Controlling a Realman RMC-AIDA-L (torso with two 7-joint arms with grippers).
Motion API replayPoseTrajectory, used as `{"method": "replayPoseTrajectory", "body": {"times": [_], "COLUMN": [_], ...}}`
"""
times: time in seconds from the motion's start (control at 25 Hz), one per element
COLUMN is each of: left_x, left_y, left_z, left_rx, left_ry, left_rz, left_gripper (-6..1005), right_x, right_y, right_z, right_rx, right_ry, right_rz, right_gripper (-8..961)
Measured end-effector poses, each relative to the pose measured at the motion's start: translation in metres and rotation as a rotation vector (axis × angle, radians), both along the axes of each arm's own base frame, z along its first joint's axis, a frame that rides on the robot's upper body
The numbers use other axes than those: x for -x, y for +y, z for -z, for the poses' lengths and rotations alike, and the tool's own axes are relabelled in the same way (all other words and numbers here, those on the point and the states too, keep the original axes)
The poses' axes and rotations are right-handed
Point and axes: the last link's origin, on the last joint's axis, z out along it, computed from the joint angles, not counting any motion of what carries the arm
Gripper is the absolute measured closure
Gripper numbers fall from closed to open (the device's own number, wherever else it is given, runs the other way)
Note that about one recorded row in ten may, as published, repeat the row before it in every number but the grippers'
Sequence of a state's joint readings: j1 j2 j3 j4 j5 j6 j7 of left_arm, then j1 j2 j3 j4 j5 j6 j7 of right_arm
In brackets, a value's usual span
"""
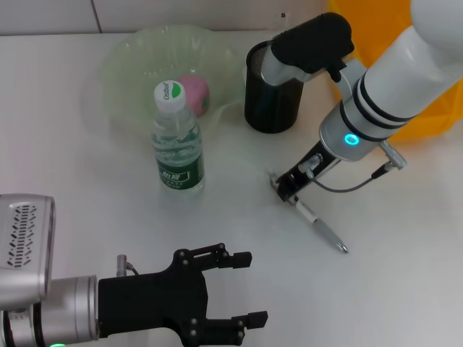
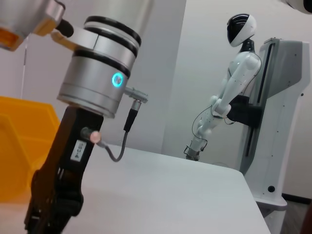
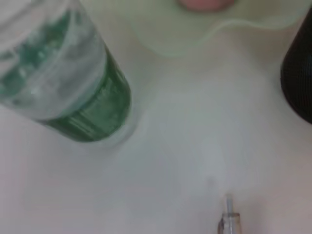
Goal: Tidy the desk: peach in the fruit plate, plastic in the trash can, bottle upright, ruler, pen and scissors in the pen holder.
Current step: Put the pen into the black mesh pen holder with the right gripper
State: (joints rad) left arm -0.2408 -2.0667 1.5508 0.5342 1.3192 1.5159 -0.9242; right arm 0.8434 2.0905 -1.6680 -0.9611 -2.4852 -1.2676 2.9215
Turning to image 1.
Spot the right gripper connector cable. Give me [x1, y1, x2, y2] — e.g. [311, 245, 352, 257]
[298, 141, 408, 192]

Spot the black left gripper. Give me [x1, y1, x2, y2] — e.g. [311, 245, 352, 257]
[97, 243, 269, 343]

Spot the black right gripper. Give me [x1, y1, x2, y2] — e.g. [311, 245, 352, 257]
[276, 139, 341, 205]

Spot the black mesh pen holder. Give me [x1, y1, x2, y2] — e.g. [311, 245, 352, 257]
[244, 40, 305, 134]

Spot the pink peach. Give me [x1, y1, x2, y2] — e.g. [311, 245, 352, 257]
[176, 74, 211, 116]

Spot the clear water bottle green label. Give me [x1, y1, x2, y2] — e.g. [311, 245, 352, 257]
[150, 81, 206, 198]

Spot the yellow plastic bin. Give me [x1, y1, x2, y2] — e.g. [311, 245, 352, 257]
[327, 0, 463, 142]

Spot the gripper connector cable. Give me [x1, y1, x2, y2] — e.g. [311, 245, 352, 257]
[116, 254, 140, 278]
[298, 141, 408, 192]

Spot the green glass fruit plate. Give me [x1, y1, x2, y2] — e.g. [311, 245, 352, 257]
[98, 24, 245, 145]

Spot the left gripper connector cable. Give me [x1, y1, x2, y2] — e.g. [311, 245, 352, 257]
[116, 254, 140, 278]

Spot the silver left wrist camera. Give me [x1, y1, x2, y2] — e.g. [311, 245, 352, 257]
[0, 194, 57, 310]

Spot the silver white ballpoint pen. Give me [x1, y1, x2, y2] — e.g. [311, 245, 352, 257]
[269, 173, 349, 254]

